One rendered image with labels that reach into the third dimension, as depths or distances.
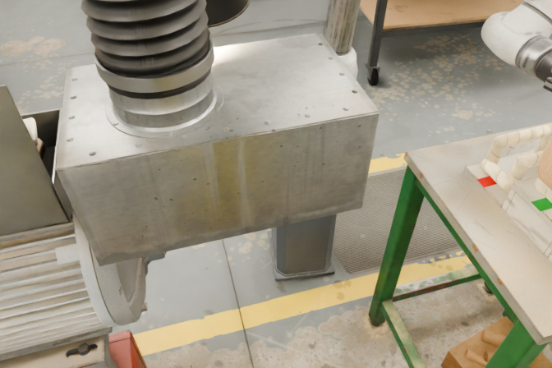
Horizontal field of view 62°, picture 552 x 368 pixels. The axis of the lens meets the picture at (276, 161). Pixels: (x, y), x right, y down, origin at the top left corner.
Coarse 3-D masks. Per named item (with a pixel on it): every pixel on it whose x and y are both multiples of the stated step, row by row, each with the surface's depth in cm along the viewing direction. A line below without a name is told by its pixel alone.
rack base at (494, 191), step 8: (528, 152) 128; (504, 160) 126; (512, 160) 126; (472, 168) 123; (480, 168) 123; (504, 168) 123; (528, 168) 123; (536, 168) 123; (472, 176) 122; (480, 176) 121; (488, 176) 121; (528, 176) 121; (536, 176) 121; (480, 184) 120; (496, 184) 119; (488, 192) 118; (496, 192) 117; (504, 192) 117; (496, 200) 115
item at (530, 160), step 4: (536, 152) 112; (540, 152) 112; (520, 156) 111; (524, 156) 111; (528, 156) 111; (532, 156) 111; (536, 156) 111; (540, 156) 111; (516, 160) 111; (520, 160) 110; (524, 160) 110; (528, 160) 110; (532, 160) 110; (536, 160) 110; (520, 164) 110; (524, 164) 110; (528, 164) 110; (532, 164) 110; (536, 164) 111
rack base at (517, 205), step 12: (528, 180) 109; (516, 192) 108; (528, 192) 106; (504, 204) 113; (516, 204) 109; (528, 204) 105; (516, 216) 110; (528, 216) 106; (540, 216) 102; (528, 228) 107; (540, 228) 103; (540, 240) 104
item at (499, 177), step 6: (486, 162) 120; (486, 168) 120; (492, 168) 119; (498, 168) 118; (492, 174) 118; (498, 174) 117; (504, 174) 117; (498, 180) 117; (504, 180) 115; (504, 186) 115; (510, 186) 115
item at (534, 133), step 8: (536, 128) 118; (544, 128) 119; (496, 136) 117; (504, 136) 116; (512, 136) 116; (520, 136) 117; (528, 136) 117; (536, 136) 118; (544, 136) 119; (496, 144) 116; (504, 144) 116; (512, 144) 117
